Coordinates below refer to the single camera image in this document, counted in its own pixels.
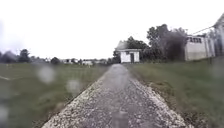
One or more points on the small white hut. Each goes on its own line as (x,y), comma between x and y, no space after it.
(126,57)

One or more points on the grey roofed building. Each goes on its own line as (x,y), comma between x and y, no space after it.
(121,45)

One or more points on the grey gravel path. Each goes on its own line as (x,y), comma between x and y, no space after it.
(116,100)

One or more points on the group of trees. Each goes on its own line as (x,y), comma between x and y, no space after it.
(156,35)

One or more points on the dark tall bush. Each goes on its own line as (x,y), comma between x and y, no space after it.
(175,46)

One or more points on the green grass field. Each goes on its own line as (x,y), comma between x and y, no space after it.
(26,95)
(186,83)

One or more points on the white low building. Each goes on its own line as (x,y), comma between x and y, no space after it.
(196,50)

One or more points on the distant row of buildings and trees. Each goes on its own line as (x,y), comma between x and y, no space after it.
(23,56)

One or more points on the large pale building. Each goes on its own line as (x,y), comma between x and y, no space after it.
(220,36)

